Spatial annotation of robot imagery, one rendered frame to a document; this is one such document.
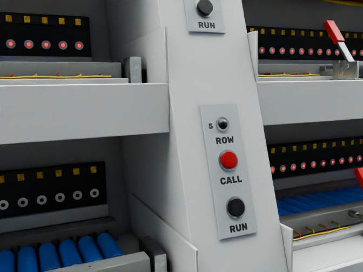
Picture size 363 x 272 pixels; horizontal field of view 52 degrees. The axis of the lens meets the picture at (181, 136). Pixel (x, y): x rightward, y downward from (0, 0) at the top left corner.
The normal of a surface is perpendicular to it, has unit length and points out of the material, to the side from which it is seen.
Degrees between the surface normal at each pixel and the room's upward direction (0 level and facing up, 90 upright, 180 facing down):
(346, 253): 16
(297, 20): 90
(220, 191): 90
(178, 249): 90
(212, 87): 90
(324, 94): 106
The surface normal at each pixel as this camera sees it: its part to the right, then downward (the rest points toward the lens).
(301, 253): -0.03, -0.99
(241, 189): 0.38, -0.18
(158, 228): -0.92, 0.07
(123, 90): 0.41, 0.10
